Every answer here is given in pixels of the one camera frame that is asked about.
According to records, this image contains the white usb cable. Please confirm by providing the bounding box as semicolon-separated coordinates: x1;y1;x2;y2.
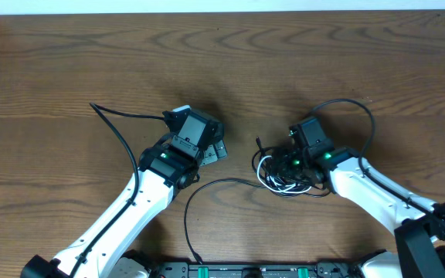
256;154;313;195

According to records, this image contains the thin black cable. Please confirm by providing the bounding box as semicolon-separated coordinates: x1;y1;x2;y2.
183;135;331;265

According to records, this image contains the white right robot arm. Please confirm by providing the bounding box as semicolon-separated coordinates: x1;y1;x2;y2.
271;117;445;277

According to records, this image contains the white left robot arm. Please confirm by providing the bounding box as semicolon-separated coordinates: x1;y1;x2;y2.
21;106;227;277

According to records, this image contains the left camera black cable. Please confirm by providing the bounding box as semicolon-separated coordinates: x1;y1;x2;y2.
67;101;168;278

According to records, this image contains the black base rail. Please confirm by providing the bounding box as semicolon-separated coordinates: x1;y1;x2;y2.
148;262;363;278

